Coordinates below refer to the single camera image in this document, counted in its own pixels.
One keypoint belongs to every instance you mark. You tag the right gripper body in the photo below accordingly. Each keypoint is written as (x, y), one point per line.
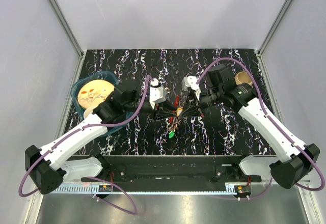
(207, 100)

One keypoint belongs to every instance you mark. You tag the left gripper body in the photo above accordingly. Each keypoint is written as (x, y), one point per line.
(147, 108)

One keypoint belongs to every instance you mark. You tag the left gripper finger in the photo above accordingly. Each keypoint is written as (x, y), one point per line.
(158, 117)
(167, 108)

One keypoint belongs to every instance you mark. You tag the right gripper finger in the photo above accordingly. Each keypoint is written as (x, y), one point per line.
(190, 101)
(190, 112)

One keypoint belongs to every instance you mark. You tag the yellow key tag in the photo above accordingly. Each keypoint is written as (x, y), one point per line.
(179, 111)

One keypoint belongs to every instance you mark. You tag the metal key holder red handle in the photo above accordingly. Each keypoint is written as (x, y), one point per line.
(172, 127)

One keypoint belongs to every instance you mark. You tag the green key tag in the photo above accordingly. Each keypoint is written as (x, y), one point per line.
(171, 134)

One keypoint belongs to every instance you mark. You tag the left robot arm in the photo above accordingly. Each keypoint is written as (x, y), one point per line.
(49, 166)

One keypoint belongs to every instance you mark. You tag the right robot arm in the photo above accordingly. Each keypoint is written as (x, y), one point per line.
(293, 160)

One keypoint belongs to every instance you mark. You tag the beige ceramic mug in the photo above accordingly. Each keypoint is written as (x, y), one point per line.
(243, 77)

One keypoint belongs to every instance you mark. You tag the teal plastic container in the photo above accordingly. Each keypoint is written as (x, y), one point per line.
(104, 75)

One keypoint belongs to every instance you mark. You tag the painted round plate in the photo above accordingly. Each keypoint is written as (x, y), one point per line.
(94, 92)

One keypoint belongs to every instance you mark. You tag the black base bar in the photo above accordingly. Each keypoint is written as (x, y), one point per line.
(121, 168)

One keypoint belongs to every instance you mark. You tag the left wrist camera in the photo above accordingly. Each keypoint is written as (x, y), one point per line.
(157, 93)

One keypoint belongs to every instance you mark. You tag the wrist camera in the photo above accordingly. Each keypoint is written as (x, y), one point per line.
(190, 82)
(157, 93)

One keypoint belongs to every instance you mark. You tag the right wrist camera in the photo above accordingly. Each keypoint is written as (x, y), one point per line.
(190, 82)

